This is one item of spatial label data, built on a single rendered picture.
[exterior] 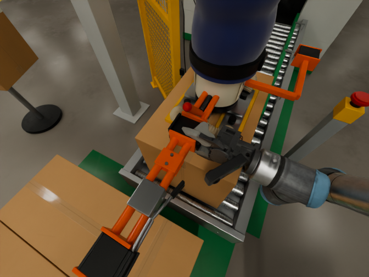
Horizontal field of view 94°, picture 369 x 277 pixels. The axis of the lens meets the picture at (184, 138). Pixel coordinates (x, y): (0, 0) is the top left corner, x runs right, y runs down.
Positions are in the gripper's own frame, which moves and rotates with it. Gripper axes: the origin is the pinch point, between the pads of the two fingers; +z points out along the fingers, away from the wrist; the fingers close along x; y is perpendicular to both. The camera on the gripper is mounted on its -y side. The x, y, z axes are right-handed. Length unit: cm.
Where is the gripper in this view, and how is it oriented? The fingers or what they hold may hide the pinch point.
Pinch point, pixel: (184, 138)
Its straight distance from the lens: 50.1
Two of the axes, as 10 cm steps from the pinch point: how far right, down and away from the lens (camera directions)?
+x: 0.0, -5.2, -8.6
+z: -8.8, -4.0, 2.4
